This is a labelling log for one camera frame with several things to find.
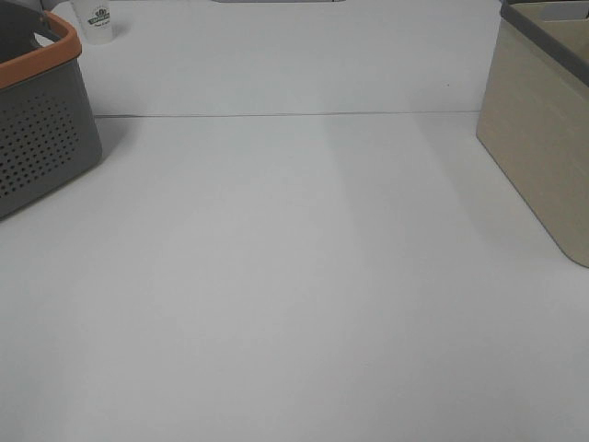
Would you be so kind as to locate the beige bin with grey rim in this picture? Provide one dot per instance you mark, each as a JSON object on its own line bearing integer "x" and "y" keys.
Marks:
{"x": 534, "y": 114}

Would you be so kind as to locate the grey basket with orange rim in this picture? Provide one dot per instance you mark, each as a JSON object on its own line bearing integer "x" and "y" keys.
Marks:
{"x": 48, "y": 131}

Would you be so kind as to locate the white paper cup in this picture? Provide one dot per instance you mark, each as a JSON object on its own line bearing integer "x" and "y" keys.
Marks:
{"x": 94, "y": 19}

